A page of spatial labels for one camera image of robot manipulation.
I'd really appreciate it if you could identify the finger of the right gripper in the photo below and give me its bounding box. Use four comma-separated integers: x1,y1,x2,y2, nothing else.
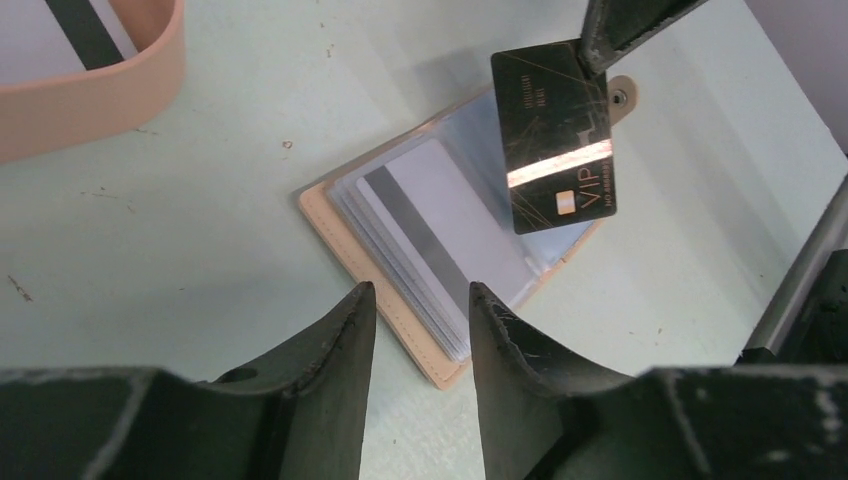
580,0,705,75

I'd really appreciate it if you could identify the tan leather card holder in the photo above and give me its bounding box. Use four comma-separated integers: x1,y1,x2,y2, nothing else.
298,87,599,390

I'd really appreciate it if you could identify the striped black white card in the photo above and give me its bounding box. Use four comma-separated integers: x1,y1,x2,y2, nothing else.
45,0,125,71

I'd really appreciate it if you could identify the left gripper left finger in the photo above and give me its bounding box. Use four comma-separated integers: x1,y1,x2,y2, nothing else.
1,282,377,479

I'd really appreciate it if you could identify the pink oval tray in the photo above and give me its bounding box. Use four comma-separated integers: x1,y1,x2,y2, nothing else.
1,1,186,163

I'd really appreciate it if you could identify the aluminium frame rail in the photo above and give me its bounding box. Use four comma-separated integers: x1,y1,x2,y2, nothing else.
737,180,847,363

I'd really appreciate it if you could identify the black VIP credit card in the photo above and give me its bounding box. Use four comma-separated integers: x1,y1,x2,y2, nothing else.
490,39,618,235

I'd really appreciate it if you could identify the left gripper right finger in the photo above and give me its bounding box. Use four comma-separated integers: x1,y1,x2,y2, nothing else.
469,282,847,479

